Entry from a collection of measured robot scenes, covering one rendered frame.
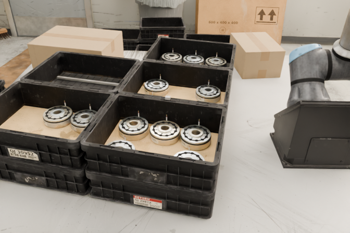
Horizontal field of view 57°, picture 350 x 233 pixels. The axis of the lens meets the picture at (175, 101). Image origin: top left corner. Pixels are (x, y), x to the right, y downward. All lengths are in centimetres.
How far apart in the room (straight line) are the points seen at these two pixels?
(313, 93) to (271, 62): 66
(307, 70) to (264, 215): 52
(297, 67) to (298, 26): 321
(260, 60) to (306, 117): 71
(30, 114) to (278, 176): 94
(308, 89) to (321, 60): 12
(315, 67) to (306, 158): 33
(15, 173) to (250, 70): 123
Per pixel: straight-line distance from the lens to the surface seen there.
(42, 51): 177
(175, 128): 110
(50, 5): 443
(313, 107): 113
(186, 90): 138
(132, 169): 95
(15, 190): 122
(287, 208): 113
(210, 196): 95
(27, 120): 129
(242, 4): 398
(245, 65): 177
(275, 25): 408
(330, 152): 127
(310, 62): 123
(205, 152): 106
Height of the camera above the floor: 151
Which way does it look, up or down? 32 degrees down
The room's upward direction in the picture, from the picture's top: 1 degrees clockwise
